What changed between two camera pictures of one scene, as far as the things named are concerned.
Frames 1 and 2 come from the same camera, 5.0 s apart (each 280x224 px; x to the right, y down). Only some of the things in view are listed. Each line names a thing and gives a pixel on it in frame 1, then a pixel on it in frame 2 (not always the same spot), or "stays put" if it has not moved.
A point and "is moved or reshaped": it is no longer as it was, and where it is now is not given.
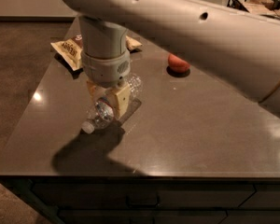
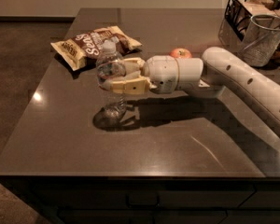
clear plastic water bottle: [105, 110] is moved or reshaped
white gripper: [105, 70] -> [161, 72]
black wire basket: [259, 3] stays put
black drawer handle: [143, 201] stays put
